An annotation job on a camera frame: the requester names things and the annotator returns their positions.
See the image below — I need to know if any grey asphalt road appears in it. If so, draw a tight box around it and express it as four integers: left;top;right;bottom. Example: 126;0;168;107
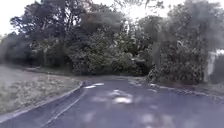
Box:
0;76;224;128

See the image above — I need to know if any concrete kerb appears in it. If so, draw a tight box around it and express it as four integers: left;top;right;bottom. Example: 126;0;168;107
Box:
0;81;86;125

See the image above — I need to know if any dry grass verge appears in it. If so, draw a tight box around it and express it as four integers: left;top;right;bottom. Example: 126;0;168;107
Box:
0;64;83;116

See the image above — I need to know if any pale structure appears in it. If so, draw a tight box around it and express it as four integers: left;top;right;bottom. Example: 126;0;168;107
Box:
205;49;224;84

